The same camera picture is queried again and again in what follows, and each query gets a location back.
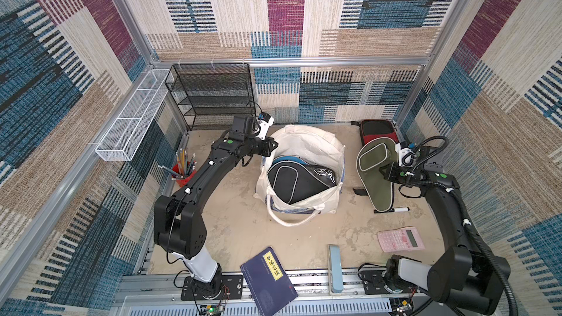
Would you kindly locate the black paddle cover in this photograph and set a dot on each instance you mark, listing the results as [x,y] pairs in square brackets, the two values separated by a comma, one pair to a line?
[295,181]

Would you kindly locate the pink calculator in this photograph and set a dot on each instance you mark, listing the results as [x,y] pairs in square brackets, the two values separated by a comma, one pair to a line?
[400,240]

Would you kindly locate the white wire mesh basket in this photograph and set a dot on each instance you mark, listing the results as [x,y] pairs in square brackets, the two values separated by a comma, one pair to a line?
[127,131]

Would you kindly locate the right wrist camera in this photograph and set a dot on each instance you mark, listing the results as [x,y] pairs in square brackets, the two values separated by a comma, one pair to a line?
[406,155]

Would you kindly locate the cream canvas tote bag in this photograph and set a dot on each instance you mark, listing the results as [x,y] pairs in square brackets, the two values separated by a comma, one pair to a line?
[308,145]

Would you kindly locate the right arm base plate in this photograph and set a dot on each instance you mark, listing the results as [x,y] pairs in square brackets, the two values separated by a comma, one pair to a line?
[374,282]

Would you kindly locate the black marker pen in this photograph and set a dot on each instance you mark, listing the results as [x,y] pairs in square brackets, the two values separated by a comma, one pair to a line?
[392,210]

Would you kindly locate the olive green paddle cover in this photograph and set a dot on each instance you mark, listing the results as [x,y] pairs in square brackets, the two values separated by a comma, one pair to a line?
[372,160]

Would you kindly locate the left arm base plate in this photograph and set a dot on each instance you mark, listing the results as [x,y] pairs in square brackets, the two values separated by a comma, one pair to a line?
[226,287]

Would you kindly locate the red black mesh paddle case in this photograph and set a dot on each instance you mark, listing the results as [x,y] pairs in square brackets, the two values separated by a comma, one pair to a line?
[371,129]

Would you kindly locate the black wire mesh shelf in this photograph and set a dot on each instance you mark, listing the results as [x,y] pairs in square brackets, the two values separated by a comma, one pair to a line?
[209,96]

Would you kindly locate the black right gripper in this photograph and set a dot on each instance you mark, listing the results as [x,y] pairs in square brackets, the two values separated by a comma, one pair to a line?
[391,171]

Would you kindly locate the dark blue book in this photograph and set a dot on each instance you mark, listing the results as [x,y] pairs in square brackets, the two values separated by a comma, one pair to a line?
[269,285]

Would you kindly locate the red pencil cup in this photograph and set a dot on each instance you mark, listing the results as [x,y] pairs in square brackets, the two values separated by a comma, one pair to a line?
[181,181]

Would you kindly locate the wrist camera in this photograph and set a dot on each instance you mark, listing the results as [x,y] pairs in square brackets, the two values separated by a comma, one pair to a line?
[406,155]
[265,121]

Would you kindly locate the light blue eraser block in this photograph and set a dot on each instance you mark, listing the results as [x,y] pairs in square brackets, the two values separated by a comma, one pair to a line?
[336,284]

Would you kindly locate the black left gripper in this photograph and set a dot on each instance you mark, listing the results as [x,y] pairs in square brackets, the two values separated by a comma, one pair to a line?
[270,145]

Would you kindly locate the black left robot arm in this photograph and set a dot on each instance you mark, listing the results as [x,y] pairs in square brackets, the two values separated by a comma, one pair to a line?
[179,227]

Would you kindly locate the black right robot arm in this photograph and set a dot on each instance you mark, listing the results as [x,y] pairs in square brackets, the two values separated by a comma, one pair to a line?
[468,276]

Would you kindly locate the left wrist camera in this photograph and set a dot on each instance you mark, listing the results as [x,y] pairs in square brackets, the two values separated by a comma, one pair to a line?
[265,121]

